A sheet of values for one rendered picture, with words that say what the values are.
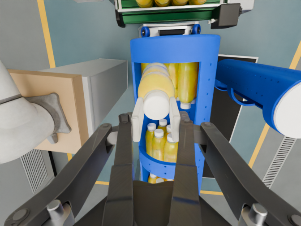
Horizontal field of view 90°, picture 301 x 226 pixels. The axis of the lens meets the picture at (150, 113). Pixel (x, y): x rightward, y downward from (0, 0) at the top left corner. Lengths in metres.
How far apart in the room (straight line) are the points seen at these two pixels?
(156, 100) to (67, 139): 0.63
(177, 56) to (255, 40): 1.52
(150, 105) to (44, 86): 0.58
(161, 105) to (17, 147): 0.49
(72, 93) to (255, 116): 1.92
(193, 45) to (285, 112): 0.56
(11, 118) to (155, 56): 0.46
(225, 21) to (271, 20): 1.28
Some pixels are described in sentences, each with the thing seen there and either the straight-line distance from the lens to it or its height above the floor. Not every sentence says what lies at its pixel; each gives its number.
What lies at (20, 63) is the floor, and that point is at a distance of 2.23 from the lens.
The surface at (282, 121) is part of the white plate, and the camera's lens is 0.86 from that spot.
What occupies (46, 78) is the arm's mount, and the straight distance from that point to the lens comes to 0.72.
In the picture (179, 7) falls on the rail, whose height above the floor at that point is 0.98.
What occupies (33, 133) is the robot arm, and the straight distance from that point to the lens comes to 0.63.
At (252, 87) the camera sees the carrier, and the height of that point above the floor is 0.84.
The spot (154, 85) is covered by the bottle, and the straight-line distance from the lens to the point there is 0.23.
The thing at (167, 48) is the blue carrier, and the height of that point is 1.23.
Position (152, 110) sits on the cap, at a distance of 0.22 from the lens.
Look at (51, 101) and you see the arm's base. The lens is 0.71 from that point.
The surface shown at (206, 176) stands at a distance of 2.24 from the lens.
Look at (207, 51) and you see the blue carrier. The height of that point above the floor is 1.21.
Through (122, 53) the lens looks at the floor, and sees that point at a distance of 1.69.
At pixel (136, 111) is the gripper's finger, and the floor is 1.49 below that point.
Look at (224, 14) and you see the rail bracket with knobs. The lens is 0.69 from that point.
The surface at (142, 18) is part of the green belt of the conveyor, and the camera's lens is 0.76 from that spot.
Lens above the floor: 1.64
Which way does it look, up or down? 66 degrees down
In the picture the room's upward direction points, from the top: 173 degrees counter-clockwise
